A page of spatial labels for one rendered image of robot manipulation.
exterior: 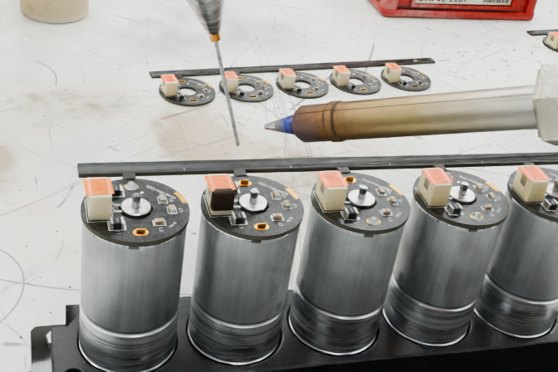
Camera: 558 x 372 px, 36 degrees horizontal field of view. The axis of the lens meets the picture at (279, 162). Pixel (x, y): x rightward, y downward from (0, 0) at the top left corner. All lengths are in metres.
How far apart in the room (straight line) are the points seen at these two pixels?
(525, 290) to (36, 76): 0.23
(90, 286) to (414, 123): 0.09
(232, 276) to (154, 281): 0.02
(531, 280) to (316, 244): 0.06
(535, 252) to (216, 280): 0.09
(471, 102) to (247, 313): 0.08
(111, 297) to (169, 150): 0.15
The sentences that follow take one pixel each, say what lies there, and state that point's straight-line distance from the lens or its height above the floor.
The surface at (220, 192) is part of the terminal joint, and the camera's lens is 0.20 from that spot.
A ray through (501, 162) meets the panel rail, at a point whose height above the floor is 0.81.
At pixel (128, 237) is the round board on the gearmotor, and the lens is 0.19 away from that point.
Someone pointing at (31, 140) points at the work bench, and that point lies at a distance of 0.35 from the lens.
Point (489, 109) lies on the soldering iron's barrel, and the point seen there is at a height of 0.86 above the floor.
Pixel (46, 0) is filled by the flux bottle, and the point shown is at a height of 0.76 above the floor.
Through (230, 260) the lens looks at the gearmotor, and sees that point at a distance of 0.20.
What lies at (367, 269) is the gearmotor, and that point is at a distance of 0.21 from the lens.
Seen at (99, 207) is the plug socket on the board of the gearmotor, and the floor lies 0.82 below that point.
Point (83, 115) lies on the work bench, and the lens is 0.36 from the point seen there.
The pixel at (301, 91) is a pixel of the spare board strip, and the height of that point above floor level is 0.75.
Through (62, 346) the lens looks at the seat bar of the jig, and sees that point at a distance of 0.23.
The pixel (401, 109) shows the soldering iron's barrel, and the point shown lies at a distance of 0.17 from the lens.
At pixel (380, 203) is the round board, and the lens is 0.22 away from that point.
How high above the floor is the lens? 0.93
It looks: 32 degrees down
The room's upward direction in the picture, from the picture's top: 9 degrees clockwise
